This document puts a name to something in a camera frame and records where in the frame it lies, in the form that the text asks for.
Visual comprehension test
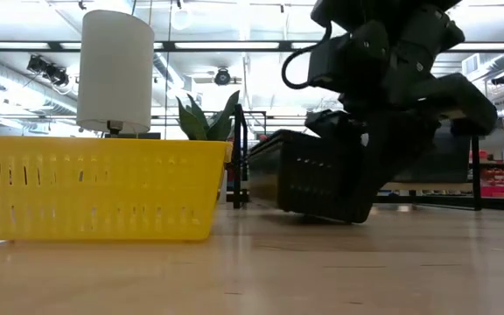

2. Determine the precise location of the white ring light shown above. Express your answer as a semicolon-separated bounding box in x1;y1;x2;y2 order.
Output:
170;5;194;32

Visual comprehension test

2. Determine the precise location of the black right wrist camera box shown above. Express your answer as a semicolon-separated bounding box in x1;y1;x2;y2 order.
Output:
305;18;391;95

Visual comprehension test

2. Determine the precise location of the black computer monitor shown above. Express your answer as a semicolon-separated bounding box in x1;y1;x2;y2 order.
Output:
102;131;162;141

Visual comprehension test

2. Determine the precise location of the wooden shelf with black frame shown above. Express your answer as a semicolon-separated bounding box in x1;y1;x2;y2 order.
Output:
232;103;483;212

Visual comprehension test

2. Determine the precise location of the black slotted plastic basket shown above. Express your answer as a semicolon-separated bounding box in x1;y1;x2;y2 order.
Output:
247;128;376;225

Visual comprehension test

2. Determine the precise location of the black ceiling spotlight cluster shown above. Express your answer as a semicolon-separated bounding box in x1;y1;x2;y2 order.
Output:
25;53;71;88

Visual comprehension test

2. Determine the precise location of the white shade table lamp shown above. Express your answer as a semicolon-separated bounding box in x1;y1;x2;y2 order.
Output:
75;9;156;137

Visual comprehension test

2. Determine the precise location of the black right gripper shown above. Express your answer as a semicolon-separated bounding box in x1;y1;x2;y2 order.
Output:
340;73;499;224

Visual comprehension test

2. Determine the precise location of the snake plant in white pot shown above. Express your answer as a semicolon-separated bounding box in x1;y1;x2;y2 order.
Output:
176;89;242;143

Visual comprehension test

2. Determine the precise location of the black overhead frame beam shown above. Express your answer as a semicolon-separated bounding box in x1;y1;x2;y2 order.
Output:
0;39;504;54

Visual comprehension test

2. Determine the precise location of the round black ceiling spotlight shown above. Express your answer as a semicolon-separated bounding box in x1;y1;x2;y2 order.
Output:
213;66;232;87

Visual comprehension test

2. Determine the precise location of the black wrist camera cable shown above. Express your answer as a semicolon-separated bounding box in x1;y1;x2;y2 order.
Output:
281;21;333;91

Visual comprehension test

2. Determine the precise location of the yellow slotted plastic basket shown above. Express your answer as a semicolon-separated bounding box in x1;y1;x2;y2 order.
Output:
0;134;235;243

